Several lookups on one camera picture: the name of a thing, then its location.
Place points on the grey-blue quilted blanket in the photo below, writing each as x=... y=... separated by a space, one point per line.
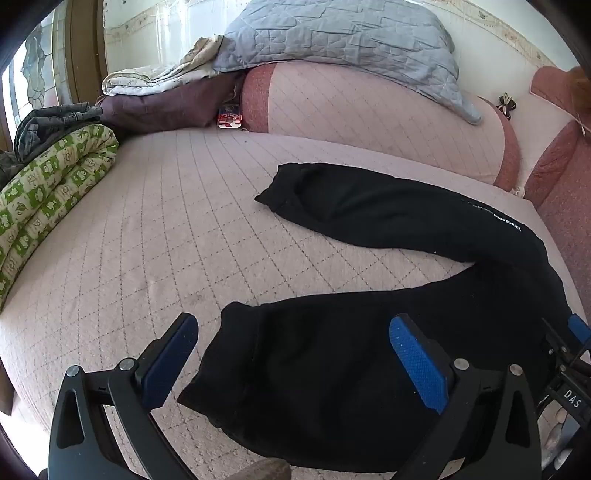
x=341 y=37

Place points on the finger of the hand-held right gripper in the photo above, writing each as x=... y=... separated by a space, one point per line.
x=577 y=326

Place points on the stained glass window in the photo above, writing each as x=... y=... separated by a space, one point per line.
x=34 y=60

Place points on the pink speckled cushion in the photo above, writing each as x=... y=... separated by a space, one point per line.
x=561 y=161

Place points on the purple cloth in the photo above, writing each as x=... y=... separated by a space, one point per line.
x=166 y=108

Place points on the red box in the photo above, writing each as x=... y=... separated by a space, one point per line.
x=230 y=117

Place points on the small dark bow clip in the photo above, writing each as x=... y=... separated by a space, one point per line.
x=506 y=105

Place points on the green patterned folded blanket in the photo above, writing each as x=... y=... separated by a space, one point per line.
x=46 y=184

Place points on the cream floral blanket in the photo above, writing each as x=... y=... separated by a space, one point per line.
x=161 y=74

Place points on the dark grey folded jeans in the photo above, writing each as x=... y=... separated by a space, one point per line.
x=51 y=124

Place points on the large pink quilted bolster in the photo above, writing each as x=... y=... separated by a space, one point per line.
x=369 y=120

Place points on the pink quilted bed cover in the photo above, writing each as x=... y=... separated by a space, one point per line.
x=147 y=221

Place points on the brown blurred object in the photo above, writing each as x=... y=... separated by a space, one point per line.
x=268 y=470

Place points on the black pants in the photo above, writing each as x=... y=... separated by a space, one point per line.
x=369 y=323

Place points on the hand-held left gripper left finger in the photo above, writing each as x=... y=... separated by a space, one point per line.
x=168 y=362

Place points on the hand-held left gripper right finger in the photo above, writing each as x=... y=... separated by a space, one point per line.
x=418 y=364

